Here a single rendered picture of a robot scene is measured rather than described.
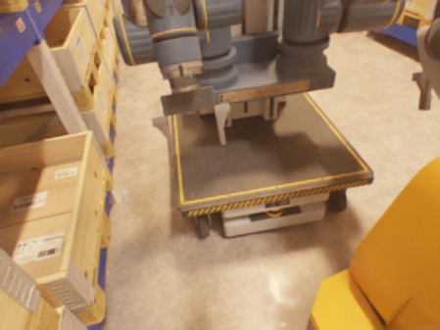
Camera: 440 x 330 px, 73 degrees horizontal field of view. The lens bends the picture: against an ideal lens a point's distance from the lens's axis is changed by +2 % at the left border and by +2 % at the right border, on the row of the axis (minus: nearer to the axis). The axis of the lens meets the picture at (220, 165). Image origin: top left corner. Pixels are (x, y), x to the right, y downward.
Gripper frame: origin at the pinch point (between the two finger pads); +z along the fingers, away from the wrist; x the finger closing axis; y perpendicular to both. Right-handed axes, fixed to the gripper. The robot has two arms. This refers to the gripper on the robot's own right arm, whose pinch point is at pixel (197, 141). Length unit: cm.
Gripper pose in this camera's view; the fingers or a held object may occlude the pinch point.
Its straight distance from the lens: 77.5
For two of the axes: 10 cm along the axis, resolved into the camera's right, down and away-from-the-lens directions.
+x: -9.8, 2.0, -0.5
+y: -1.0, -2.8, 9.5
